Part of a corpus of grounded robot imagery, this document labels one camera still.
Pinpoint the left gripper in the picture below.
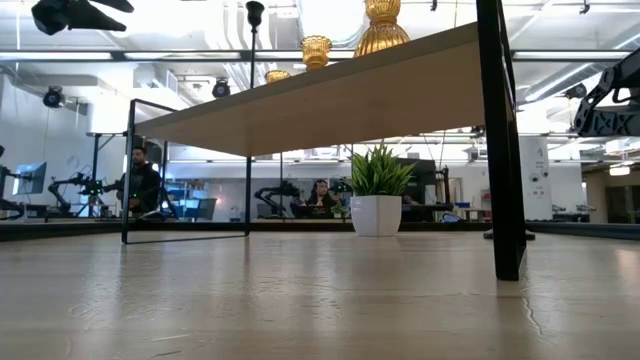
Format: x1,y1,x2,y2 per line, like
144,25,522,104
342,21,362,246
30,0,135,36

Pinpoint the medium black metal candlestick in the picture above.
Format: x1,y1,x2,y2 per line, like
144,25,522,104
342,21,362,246
482,228,536,242

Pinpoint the white pillar with print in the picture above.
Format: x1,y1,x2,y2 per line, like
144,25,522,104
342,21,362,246
518,135,554,222

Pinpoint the standing person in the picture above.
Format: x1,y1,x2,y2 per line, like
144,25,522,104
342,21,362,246
117,145,162,217

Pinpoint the computer monitor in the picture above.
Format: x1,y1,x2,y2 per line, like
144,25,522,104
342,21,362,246
13,161,48,196

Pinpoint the black cabinet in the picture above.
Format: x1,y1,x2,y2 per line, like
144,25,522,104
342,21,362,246
397,157,451,222

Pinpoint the wooden shelf with black legs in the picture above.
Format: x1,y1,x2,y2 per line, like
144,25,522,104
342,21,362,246
121,0,527,281

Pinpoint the green plant in white pot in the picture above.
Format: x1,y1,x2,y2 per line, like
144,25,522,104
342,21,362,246
348,141,417,238

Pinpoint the seated person at desk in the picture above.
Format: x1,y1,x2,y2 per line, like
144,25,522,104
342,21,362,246
304,178,341,220

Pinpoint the black hanging camera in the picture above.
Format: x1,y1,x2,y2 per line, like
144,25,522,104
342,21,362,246
563,82,589,100
211,77,232,100
42,85,66,110

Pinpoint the black background station frame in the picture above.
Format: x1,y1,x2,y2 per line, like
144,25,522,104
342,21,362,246
85,131,126,219

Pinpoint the black aluminium table frame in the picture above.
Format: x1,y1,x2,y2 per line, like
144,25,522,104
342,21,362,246
0,218,640,242

